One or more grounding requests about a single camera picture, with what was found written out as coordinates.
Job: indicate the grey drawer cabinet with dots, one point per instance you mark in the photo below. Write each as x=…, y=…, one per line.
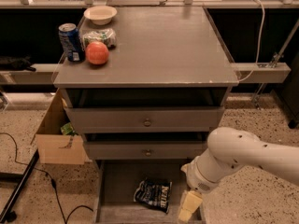
x=165, y=57

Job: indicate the top drawer round knob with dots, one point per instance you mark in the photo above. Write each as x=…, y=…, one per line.
x=147, y=122

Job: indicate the green packet in box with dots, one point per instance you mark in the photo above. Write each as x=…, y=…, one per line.
x=68, y=129

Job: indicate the middle drawer round knob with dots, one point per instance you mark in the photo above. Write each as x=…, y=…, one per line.
x=147, y=152

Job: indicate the green white snack bag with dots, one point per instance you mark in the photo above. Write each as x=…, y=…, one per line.
x=106, y=36

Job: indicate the blue chip bag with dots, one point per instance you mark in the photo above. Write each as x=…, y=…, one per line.
x=154, y=194

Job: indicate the grey metal rail beam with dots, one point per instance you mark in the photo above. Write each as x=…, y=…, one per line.
x=249, y=73

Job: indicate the blue soda can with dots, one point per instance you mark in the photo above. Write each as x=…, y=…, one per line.
x=70, y=40

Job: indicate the middle grey drawer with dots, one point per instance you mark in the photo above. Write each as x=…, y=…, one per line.
x=135, y=150

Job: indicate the drawer round knob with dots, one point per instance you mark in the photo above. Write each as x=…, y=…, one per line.
x=147, y=152
x=147, y=122

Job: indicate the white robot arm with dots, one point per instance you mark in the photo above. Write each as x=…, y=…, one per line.
x=229, y=150

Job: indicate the top grey drawer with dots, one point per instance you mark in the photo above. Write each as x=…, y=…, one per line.
x=130, y=120

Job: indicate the red apple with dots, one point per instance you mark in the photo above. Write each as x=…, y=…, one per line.
x=97, y=53

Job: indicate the black object on ledge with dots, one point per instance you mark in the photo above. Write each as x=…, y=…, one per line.
x=8, y=63

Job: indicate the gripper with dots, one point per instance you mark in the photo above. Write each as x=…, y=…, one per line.
x=199, y=180

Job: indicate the white bowl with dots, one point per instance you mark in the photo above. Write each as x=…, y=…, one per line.
x=100, y=15

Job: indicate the black metal floor bar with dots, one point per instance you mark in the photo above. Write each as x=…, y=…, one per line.
x=19, y=180

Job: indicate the bottom grey open drawer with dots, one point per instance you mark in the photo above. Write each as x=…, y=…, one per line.
x=118, y=181

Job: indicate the cardboard box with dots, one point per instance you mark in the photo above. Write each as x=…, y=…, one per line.
x=53, y=146

